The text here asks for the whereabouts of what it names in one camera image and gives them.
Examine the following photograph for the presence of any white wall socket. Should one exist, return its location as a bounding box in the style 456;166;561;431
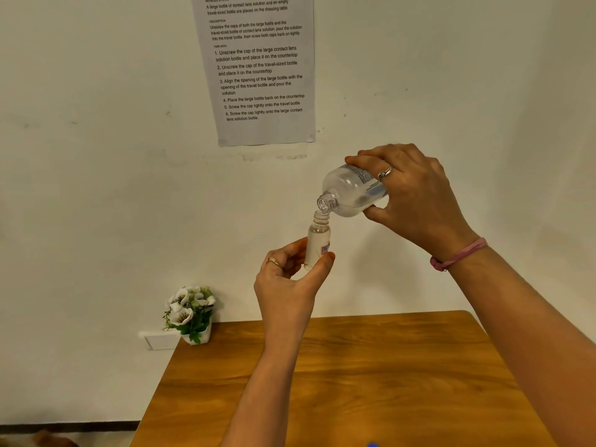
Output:
138;330;181;351

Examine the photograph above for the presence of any pink wrist bracelet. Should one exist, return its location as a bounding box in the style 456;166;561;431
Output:
429;237;489;273

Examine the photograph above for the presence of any small clear bottle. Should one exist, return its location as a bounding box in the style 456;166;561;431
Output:
303;210;332;271

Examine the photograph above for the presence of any person's left hand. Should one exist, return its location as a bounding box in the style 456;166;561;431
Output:
253;237;336;354

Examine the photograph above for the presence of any person's left forearm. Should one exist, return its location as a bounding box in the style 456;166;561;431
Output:
219;344;308;447

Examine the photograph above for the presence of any brown patterned bag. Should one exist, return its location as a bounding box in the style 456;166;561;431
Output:
0;428;80;447

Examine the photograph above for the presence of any person's right hand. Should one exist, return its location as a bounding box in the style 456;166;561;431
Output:
344;143;481;264

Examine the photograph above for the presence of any white printed paper sheet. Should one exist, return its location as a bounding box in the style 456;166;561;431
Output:
189;0;317;148

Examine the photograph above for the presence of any white flower potted plant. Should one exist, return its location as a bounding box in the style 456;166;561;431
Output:
162;285;217;346

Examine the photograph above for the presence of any large clear solution bottle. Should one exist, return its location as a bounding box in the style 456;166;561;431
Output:
317;163;389;218

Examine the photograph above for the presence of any person's right forearm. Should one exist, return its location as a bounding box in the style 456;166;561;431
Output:
446;246;596;447

